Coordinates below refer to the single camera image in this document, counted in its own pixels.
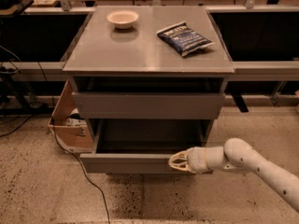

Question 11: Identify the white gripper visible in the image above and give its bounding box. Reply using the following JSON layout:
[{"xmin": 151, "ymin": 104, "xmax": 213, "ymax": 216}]
[{"xmin": 169, "ymin": 147, "xmax": 208, "ymax": 174}]

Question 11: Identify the grey drawer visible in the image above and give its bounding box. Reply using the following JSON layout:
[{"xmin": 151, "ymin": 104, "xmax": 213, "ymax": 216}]
[
  {"xmin": 72, "ymin": 92, "xmax": 225, "ymax": 119},
  {"xmin": 80, "ymin": 119, "xmax": 213, "ymax": 175}
]

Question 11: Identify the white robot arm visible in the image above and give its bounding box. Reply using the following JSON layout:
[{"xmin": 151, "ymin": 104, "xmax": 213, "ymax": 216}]
[{"xmin": 168, "ymin": 138, "xmax": 299, "ymax": 211}]

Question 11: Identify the grey drawer cabinet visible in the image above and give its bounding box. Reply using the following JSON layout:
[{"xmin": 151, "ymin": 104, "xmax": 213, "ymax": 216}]
[{"xmin": 64, "ymin": 6, "xmax": 235, "ymax": 143}]

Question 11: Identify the grey top drawer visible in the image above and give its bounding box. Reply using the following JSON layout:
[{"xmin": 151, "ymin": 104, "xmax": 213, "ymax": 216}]
[{"xmin": 72, "ymin": 92, "xmax": 225, "ymax": 119}]

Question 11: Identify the cardboard box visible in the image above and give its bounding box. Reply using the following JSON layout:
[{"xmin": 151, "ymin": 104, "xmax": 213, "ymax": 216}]
[{"xmin": 48, "ymin": 81, "xmax": 93, "ymax": 153}]

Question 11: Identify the blue chip bag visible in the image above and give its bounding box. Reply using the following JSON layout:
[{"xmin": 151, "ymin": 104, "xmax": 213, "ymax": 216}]
[{"xmin": 156, "ymin": 21, "xmax": 213, "ymax": 57}]

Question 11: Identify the white bowl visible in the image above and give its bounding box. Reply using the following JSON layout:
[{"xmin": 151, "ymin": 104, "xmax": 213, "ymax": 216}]
[{"xmin": 107, "ymin": 10, "xmax": 139, "ymax": 30}]

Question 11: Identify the grey metal rail frame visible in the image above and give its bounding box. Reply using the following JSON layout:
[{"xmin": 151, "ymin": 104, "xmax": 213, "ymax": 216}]
[{"xmin": 1, "ymin": 7, "xmax": 298, "ymax": 80}]

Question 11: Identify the black floor cable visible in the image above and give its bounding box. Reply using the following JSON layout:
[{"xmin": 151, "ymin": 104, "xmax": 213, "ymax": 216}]
[{"xmin": 0, "ymin": 45, "xmax": 111, "ymax": 224}]

